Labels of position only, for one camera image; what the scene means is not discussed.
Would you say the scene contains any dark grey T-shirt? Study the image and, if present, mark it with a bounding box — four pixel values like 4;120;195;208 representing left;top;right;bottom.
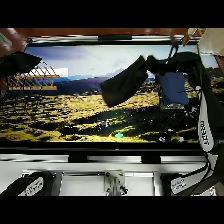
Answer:
99;54;150;109

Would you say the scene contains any blue garment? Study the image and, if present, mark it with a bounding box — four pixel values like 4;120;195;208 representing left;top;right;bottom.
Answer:
156;71;191;108

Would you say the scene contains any beige garment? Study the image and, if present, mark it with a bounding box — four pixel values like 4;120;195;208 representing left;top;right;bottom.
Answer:
199;28;224;56

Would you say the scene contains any silver frame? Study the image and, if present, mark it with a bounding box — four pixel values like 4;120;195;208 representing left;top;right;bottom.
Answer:
0;34;224;197

